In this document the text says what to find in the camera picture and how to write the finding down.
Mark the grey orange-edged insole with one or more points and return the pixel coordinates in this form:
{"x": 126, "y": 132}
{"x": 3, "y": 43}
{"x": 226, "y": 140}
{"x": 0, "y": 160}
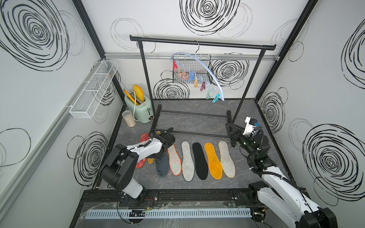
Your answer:
{"x": 174, "y": 161}

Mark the black wire wall basket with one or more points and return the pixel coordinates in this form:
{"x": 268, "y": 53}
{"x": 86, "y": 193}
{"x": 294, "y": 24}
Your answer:
{"x": 186, "y": 63}

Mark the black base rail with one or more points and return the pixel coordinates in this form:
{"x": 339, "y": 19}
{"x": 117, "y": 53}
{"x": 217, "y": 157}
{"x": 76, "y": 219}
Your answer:
{"x": 238, "y": 197}

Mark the light blue clip hanger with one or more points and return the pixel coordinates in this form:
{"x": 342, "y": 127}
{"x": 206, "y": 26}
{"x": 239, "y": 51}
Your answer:
{"x": 203, "y": 67}

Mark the mint green toaster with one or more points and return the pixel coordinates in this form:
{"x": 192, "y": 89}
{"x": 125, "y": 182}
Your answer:
{"x": 142, "y": 112}

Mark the white slotted cable duct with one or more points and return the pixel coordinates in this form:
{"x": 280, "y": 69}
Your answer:
{"x": 170, "y": 213}

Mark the tan clothespin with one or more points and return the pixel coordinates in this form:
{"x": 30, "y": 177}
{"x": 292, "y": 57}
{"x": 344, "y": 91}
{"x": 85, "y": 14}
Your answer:
{"x": 196, "y": 84}

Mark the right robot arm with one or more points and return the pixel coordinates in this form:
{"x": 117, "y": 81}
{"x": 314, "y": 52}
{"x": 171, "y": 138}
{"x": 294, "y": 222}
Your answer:
{"x": 276, "y": 191}

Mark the grey black-backed insole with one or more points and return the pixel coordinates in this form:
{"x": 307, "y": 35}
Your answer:
{"x": 201, "y": 165}

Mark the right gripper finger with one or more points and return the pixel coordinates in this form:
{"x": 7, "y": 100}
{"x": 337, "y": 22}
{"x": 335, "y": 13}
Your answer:
{"x": 234, "y": 129}
{"x": 234, "y": 138}

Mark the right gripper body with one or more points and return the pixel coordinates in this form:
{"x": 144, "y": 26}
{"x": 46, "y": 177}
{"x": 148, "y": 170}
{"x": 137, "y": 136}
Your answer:
{"x": 244, "y": 141}

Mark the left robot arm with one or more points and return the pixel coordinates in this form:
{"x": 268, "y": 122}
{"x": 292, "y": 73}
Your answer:
{"x": 119, "y": 166}

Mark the yellow toast slice leaning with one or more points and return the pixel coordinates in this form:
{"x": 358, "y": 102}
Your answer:
{"x": 131, "y": 98}

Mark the pink clothespin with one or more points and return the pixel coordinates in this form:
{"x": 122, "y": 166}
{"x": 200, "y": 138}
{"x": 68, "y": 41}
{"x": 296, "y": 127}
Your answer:
{"x": 185, "y": 76}

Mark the orange fuzzy insole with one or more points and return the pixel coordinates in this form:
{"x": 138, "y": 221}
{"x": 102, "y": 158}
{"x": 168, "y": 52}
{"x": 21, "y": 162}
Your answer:
{"x": 214, "y": 165}
{"x": 187, "y": 162}

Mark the white knitted insole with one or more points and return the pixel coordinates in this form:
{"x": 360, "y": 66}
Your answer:
{"x": 154, "y": 148}

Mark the blue clothespin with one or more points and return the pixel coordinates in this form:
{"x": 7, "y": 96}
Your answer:
{"x": 192, "y": 77}

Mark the teal clothespin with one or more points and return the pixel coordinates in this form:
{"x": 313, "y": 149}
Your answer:
{"x": 216, "y": 98}

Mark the black garment rack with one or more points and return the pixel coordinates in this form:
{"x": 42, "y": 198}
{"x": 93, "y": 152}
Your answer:
{"x": 139, "y": 40}

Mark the dark grey felt insole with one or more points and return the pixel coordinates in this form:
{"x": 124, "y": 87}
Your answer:
{"x": 162, "y": 166}

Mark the purple clothespin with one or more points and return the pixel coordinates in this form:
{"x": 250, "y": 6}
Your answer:
{"x": 203, "y": 86}

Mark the mint green clothespin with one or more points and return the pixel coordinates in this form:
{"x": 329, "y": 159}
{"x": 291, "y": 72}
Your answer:
{"x": 210, "y": 93}

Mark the translucent plastic cup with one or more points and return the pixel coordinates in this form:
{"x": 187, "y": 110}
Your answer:
{"x": 127, "y": 115}

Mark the grey felt yellow-edged insole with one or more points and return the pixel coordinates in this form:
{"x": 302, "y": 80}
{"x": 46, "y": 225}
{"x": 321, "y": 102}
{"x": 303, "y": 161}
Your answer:
{"x": 227, "y": 163}

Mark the red clothespin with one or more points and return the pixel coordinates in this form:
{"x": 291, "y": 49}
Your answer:
{"x": 174, "y": 65}

